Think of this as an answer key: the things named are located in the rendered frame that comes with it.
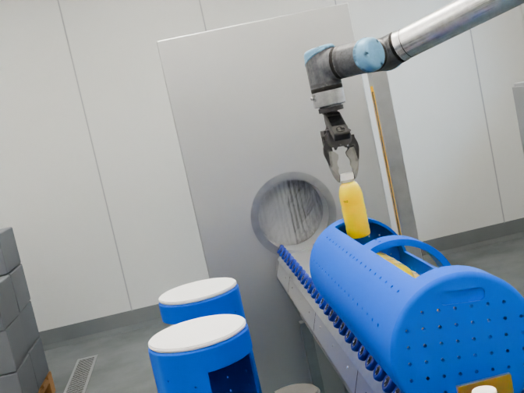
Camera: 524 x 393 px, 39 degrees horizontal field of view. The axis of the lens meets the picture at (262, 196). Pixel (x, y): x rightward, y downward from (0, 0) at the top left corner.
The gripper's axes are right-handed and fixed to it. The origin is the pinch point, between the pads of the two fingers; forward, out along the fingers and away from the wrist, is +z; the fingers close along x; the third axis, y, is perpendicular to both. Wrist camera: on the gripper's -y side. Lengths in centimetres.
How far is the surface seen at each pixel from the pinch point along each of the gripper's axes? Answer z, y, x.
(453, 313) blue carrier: 21, -77, 2
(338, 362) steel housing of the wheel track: 51, -4, 14
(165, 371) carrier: 38, -12, 61
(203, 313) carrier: 37, 37, 49
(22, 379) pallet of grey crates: 99, 238, 169
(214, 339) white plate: 33, -14, 46
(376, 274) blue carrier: 16, -53, 9
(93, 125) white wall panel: -46, 435, 115
